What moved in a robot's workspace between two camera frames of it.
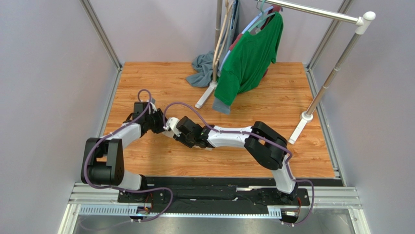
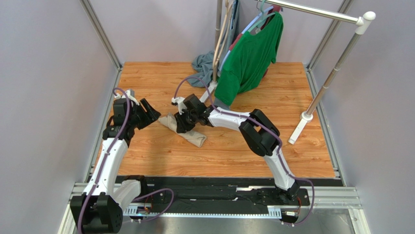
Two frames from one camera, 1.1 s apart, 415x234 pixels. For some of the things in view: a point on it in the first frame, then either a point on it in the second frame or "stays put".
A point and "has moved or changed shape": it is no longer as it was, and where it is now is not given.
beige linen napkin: x=170 y=134 has moved or changed shape
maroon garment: x=272 y=9 stays put
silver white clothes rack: x=362 y=21 stays put
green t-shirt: x=247 y=61 stays put
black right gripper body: x=180 y=130 to x=183 y=120
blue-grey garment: x=202 y=64 stays put
